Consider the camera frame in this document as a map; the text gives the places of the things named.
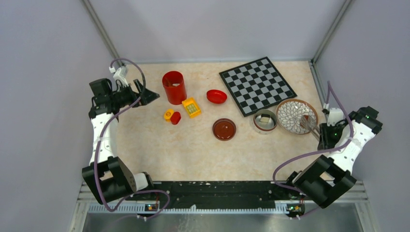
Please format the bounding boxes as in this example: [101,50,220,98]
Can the silver metal tongs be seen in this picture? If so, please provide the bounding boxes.
[300,115,320,141]

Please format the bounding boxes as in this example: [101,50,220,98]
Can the black white sushi piece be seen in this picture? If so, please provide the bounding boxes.
[259,114,270,124]

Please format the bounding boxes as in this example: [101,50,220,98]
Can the brown round lid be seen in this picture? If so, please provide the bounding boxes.
[212,118,236,141]

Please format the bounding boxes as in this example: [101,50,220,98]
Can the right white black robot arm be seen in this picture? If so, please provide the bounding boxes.
[283,106,383,208]

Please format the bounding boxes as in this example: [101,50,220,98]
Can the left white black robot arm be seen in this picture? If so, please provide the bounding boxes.
[82,78,160,204]

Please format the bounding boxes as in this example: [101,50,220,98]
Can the steel lunch box bowl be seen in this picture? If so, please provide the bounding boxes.
[252,109,278,134]

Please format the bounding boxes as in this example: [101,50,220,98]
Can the yellow toy block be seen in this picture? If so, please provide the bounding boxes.
[163,109,174,122]

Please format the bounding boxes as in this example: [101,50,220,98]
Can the red cylindrical cup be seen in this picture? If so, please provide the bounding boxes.
[162,71,187,105]

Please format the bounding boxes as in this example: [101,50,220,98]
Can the red toy block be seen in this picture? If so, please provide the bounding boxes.
[170,111,181,125]

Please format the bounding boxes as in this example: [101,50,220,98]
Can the patterned round plate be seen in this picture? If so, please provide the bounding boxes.
[276,99,319,135]

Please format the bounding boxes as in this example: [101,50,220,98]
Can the yellow toy tray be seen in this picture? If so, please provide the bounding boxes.
[182,98,202,118]

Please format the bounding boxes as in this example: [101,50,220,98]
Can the red oval dish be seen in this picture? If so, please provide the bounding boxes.
[206,89,228,104]

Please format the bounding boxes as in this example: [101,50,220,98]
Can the black white chessboard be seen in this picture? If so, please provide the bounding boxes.
[219,57,297,117]

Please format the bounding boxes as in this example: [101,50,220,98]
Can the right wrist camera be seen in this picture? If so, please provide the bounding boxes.
[322,103,345,126]

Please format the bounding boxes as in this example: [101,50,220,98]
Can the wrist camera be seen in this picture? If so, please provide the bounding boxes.
[322,103,345,126]
[109,66,129,87]

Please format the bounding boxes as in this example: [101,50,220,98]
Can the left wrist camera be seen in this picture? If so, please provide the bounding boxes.
[109,66,129,87]

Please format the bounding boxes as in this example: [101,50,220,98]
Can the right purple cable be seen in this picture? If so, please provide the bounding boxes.
[272,80,354,220]

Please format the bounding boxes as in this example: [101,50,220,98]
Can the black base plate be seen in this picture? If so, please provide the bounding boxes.
[127,181,302,210]

